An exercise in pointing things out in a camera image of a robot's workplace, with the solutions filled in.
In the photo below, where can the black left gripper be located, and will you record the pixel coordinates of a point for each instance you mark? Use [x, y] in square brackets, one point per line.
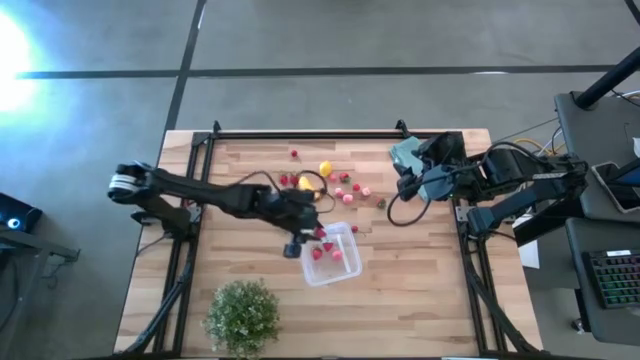
[295, 210]

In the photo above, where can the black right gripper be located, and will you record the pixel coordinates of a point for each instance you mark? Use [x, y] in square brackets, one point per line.
[440, 182]

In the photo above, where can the red toy strawberry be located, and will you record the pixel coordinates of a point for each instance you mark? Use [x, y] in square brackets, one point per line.
[381, 203]
[294, 179]
[283, 179]
[344, 177]
[317, 253]
[321, 233]

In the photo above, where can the clear plastic tupperware container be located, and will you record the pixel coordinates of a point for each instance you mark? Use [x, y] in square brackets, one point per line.
[345, 272]

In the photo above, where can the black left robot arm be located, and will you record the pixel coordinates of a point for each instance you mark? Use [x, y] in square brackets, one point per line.
[200, 192]

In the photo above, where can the teal folded cloth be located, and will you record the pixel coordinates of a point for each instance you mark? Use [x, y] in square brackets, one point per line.
[405, 150]

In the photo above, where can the yellow toy banana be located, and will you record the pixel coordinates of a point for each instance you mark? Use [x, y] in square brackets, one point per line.
[305, 183]

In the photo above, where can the yellow toy lemon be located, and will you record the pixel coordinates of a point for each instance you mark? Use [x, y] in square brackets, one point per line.
[325, 168]

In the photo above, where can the green potted plant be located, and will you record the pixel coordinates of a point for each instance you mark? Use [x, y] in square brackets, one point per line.
[242, 317]

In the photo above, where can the white paper sheet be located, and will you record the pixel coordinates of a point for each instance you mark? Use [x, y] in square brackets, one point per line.
[529, 255]

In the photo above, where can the black smartphone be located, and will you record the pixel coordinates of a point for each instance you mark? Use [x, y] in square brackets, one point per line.
[611, 189]

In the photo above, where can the black pole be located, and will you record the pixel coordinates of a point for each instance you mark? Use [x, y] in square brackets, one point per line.
[607, 80]

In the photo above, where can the dark device with blue screen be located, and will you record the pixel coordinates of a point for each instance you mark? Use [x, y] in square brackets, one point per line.
[629, 175]

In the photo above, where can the black backlit keyboard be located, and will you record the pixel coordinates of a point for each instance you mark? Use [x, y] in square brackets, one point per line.
[617, 277]

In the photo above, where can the dark grey desk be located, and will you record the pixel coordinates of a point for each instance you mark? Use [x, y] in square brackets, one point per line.
[607, 325]

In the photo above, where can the grey metal stand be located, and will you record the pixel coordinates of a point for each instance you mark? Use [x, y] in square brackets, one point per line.
[50, 250]

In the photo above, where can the black device with blue light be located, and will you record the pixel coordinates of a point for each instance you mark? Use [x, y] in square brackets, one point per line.
[22, 212]

